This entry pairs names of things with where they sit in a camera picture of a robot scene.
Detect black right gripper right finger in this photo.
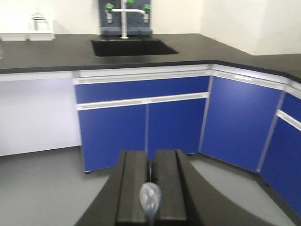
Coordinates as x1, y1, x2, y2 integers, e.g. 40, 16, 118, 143
152, 149, 200, 226

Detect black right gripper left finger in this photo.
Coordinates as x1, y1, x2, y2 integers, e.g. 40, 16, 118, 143
115, 151, 148, 226

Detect clear plastic pipette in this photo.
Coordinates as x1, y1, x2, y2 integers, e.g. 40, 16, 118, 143
139, 182, 161, 226

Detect blue lab cabinet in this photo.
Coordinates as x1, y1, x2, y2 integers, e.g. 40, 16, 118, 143
73, 70, 301, 214

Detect black lab sink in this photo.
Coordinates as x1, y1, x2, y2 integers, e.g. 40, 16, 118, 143
91, 40, 178, 57

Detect white lab faucet green knobs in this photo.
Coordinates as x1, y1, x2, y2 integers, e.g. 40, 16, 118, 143
104, 0, 152, 39

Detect white storage bin right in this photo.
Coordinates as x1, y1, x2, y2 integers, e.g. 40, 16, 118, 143
28, 23, 55, 41

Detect glass flask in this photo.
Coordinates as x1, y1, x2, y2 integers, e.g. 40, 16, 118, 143
31, 8, 50, 31

